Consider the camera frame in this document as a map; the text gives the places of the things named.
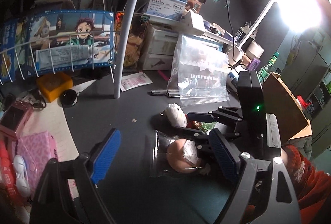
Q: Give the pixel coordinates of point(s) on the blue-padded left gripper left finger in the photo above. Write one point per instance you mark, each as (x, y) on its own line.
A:
(102, 155)

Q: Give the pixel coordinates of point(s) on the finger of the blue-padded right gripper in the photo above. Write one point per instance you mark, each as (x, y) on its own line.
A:
(200, 139)
(221, 115)

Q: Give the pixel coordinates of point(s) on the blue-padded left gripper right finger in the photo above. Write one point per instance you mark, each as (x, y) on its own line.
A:
(226, 154)

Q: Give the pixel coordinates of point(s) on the peach squishy ball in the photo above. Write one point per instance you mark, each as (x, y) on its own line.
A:
(175, 157)

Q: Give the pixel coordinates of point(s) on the white plush toy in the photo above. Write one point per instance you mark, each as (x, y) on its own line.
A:
(175, 115)

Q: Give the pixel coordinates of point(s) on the brown cardboard box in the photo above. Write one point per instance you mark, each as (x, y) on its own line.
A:
(279, 101)

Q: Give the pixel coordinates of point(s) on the clear plastic zip bag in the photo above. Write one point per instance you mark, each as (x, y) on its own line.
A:
(199, 71)

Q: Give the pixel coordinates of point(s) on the green glass bottle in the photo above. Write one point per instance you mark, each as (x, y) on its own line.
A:
(264, 71)

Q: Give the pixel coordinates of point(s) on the black round lid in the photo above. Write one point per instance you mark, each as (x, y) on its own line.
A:
(68, 98)

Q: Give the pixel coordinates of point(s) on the pink leopard print case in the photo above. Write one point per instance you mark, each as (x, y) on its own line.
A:
(30, 156)

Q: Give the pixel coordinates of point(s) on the white tissue roll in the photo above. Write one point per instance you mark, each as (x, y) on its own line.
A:
(254, 50)

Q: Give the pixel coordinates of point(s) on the orange square box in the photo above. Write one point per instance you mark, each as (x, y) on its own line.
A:
(52, 85)

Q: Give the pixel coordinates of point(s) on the white drawer unit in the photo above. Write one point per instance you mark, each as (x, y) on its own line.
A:
(158, 48)

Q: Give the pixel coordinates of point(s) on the anime boy poster card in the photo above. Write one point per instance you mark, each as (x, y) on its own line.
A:
(69, 40)

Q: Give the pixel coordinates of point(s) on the white desk lamp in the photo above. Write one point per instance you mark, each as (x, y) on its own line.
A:
(297, 15)

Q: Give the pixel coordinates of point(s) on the pink camera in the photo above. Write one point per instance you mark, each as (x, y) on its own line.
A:
(15, 119)

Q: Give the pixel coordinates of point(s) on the white metal wire shelf rack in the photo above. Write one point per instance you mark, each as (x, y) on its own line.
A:
(15, 15)

